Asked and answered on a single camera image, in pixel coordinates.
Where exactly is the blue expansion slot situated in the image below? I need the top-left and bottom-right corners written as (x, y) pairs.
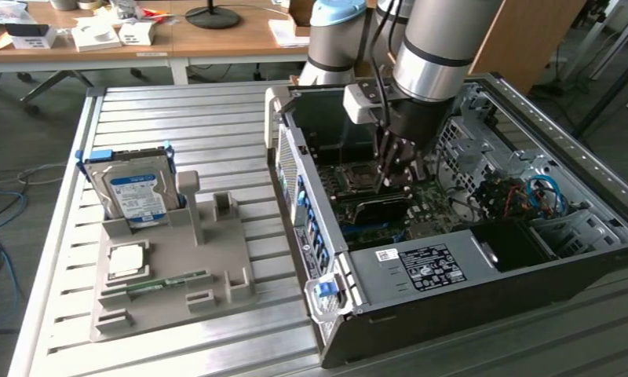
top-left (342, 222), bottom-right (392, 233)

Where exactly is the clear plastic bag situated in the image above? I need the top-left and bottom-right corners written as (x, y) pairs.
top-left (0, 0), bottom-right (37, 25)

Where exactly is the blue disk wire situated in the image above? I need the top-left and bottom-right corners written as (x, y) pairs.
top-left (525, 174), bottom-right (566, 219)

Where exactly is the blue case latch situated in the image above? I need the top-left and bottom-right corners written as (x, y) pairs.
top-left (313, 274), bottom-right (341, 302)

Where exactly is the hard disk in blue caddy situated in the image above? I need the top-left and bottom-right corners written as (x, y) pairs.
top-left (74, 141), bottom-right (177, 231)

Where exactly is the white box with black lid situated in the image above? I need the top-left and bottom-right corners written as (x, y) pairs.
top-left (3, 23), bottom-right (57, 50)

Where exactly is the grey printed parts rack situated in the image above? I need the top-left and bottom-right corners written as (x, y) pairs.
top-left (86, 170), bottom-right (257, 342)

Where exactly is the blue floor cable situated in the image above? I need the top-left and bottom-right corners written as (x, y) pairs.
top-left (0, 178), bottom-right (30, 311)

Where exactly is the white booklet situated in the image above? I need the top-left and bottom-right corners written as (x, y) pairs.
top-left (267, 18), bottom-right (310, 48)

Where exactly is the small white box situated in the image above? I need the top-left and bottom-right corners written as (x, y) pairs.
top-left (118, 21), bottom-right (155, 46)

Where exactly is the red orange packet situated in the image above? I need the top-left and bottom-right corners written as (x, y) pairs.
top-left (141, 7), bottom-right (174, 24)

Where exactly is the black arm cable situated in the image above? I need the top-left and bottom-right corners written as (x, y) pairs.
top-left (367, 0), bottom-right (404, 123)

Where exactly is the wooden cabinet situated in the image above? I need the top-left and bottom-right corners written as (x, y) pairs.
top-left (354, 0), bottom-right (586, 95)

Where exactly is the black open PC case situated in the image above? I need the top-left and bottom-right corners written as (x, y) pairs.
top-left (263, 72), bottom-right (628, 369)

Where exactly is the wooden desk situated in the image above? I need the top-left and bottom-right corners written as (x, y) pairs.
top-left (0, 0), bottom-right (460, 86)

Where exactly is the green RAM stick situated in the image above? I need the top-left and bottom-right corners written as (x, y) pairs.
top-left (122, 269), bottom-right (210, 294)

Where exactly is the grey floor cable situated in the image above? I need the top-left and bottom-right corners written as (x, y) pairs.
top-left (0, 163), bottom-right (66, 185)

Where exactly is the CPU socket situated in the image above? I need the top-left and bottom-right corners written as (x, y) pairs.
top-left (333, 163), bottom-right (382, 196)

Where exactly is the grey power supply unit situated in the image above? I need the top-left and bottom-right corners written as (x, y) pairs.
top-left (347, 229), bottom-right (504, 306)

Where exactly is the metal disk bay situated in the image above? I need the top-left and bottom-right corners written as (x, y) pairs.
top-left (530, 210), bottom-right (626, 260)

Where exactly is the large white box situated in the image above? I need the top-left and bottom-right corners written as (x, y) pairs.
top-left (70, 16), bottom-right (123, 53)

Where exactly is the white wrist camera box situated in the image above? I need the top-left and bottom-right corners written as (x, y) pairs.
top-left (342, 80), bottom-right (393, 125)

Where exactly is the green motherboard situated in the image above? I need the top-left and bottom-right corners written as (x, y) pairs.
top-left (313, 141), bottom-right (477, 252)

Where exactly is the silver CPU chip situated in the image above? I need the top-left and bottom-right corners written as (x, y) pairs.
top-left (106, 245), bottom-right (145, 278)

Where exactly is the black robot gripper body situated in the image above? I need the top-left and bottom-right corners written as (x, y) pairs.
top-left (373, 97), bottom-right (454, 193)

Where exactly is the black lamp base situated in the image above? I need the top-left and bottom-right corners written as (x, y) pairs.
top-left (183, 0), bottom-right (241, 29)

